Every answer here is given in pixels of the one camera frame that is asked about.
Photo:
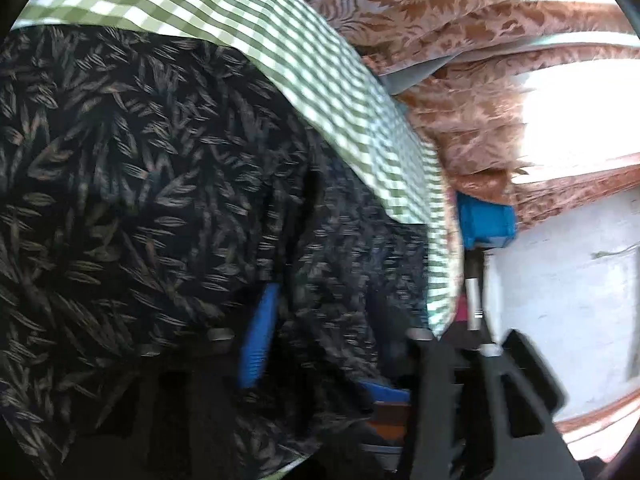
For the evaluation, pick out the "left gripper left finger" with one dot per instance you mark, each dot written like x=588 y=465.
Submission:
x=190 y=414

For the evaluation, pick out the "brown floral curtain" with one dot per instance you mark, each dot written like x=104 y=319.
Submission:
x=530 y=103

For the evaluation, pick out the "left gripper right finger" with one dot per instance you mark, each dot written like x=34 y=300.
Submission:
x=483 y=413

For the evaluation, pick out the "black leaf-print pants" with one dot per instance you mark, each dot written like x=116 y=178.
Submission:
x=149 y=185

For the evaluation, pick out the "blue box under curtain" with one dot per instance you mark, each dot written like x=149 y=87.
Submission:
x=483 y=224

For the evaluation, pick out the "green white checkered bedsheet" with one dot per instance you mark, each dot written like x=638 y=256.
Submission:
x=323 y=77

